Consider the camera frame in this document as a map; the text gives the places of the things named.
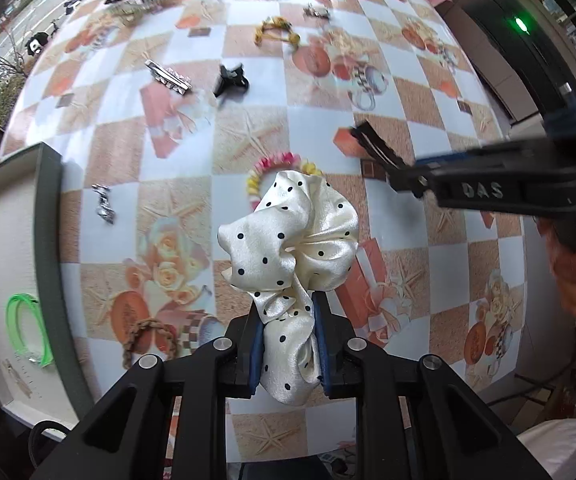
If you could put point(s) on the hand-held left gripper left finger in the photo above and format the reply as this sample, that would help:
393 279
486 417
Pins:
254 355

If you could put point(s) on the yellow bow hair clip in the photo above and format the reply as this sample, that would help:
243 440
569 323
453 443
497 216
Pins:
273 23

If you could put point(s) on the black claw hair clip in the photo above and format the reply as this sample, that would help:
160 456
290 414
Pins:
228 80

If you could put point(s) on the white cloth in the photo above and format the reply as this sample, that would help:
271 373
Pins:
568 445

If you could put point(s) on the person's right hand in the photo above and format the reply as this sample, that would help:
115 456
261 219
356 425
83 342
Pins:
570 280

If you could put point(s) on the white polka dot scrunchie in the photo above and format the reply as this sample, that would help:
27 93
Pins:
293 220

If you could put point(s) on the silver star hair clip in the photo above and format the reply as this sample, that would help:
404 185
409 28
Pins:
103 205

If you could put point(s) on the checkered printed tablecloth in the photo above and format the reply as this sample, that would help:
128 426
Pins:
268 120

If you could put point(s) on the black appliance with green light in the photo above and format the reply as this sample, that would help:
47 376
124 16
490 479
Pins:
513 50

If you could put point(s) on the small silver hair clip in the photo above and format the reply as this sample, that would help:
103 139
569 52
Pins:
316 11

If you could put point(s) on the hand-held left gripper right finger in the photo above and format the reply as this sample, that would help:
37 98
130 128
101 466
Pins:
320 350

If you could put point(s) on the beige loop hair clip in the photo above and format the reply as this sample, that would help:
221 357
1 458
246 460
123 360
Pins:
20 377

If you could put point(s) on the black snap hair clip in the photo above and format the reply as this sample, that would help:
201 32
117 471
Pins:
373 142

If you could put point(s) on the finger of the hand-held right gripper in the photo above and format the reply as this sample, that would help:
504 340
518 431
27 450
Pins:
408 177

